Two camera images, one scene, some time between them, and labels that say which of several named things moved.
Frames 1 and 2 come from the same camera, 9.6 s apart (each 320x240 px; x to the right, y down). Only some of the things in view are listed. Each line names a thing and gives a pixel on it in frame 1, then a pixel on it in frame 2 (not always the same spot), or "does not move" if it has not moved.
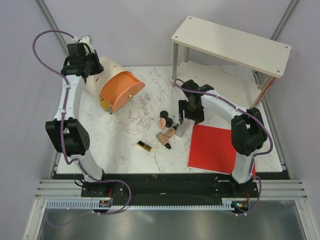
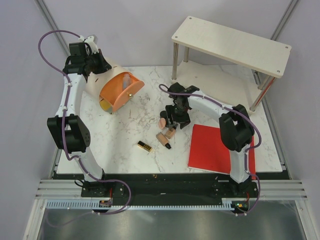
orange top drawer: (119, 87) does not move
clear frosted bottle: (184, 128) -> (126, 80)
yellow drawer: (106, 106) does not move
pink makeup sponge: (162, 123) does not move
